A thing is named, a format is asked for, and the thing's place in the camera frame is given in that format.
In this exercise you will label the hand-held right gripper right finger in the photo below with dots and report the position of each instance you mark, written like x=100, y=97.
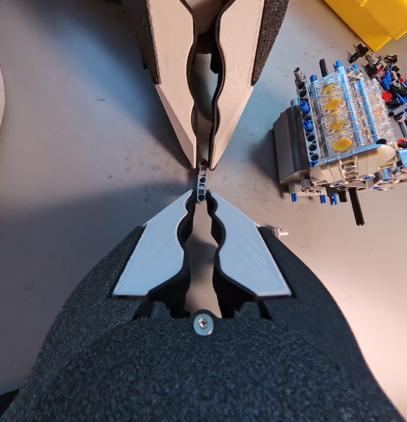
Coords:
x=253, y=264

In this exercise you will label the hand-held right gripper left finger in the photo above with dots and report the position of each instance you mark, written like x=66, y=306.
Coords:
x=151, y=264

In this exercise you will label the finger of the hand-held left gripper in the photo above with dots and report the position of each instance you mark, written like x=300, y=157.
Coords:
x=242, y=53
x=170, y=53

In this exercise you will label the small grey brick connector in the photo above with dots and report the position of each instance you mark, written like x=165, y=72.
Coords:
x=281, y=232

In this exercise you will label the short grey brick beam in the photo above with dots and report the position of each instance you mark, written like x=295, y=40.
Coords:
x=202, y=179

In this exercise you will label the grey brick engine model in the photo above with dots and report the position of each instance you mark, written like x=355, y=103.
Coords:
x=342, y=125

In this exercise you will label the yellow plastic bin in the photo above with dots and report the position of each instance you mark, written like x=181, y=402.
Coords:
x=375, y=20

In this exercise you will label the pile of colourful brick parts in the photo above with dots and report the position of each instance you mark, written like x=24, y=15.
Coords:
x=395, y=79

